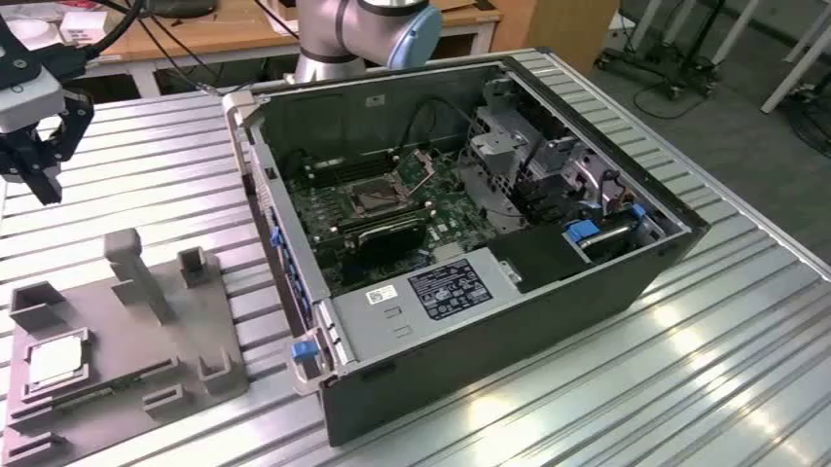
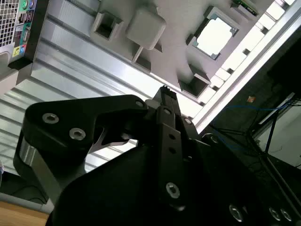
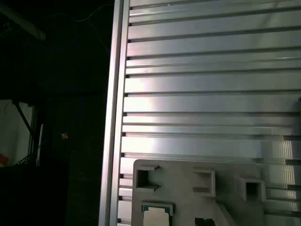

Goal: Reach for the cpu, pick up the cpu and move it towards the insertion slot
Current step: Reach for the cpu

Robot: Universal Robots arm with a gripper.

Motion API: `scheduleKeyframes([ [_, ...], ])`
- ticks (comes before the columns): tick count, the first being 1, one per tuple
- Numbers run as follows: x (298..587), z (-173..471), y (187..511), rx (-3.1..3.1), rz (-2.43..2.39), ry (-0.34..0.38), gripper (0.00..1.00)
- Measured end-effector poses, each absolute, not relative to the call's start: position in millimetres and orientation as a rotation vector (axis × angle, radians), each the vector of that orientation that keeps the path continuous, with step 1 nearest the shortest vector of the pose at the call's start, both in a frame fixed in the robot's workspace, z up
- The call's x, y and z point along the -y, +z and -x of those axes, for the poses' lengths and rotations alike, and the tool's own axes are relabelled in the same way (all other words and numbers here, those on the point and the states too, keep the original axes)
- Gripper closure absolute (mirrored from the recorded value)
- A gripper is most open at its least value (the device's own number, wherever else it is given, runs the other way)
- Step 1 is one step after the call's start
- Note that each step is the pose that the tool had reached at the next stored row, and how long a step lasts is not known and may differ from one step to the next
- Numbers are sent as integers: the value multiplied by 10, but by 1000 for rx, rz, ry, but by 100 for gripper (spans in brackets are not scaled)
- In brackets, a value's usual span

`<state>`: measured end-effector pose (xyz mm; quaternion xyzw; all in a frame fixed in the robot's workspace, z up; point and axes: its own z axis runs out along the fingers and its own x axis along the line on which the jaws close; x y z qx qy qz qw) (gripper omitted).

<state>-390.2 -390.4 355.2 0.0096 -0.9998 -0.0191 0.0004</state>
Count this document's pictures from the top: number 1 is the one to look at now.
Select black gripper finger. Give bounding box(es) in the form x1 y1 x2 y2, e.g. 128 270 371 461
0 145 31 184
28 89 96 206

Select silver CPU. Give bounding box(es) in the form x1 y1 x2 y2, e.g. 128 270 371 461
28 335 89 388

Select blue slot retainer strip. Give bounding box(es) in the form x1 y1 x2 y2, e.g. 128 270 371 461
264 213 307 312

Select black RAM slot bank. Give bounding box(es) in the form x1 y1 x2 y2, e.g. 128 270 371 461
328 209 427 235
301 151 401 189

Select CPU socket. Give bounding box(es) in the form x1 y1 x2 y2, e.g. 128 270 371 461
348 178 417 220

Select white round dish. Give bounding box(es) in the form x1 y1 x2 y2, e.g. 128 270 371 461
5 18 64 46

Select white cardboard box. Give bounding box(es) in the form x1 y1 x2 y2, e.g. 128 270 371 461
59 10 109 45

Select wooden desk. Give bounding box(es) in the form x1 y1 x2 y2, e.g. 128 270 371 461
0 0 506 96

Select gray parts rack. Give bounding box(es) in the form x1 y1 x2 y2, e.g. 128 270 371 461
3 227 253 463

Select green RAM stick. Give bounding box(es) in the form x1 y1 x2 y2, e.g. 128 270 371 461
56 370 149 409

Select black graphics card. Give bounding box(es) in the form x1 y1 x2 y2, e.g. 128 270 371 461
340 221 429 287

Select metal socket cover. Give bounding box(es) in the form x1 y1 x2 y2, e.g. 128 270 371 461
408 149 453 171

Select green motherboard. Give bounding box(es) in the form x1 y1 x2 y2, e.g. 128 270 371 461
284 149 496 289

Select silver power supply unit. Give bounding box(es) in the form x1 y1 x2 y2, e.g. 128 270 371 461
320 250 524 364

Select gray metal drive cage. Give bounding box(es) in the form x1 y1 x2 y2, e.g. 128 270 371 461
466 77 586 225

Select black plastic shroud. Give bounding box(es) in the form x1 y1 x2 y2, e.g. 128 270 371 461
486 226 596 293

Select wooden cabinet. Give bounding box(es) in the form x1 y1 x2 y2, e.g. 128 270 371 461
499 0 619 77

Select open black PC case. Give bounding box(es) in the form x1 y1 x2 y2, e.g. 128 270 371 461
220 47 710 448

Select black wheeled stand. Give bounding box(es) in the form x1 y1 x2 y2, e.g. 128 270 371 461
595 0 723 102

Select white table legs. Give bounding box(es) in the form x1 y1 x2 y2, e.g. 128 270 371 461
758 0 831 116

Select thin cable with plug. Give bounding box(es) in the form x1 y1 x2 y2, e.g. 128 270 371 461
128 18 220 97

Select black looped cable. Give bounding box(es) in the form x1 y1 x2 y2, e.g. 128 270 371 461
399 95 479 150

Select black disk wire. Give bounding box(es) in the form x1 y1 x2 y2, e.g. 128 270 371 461
598 168 626 216

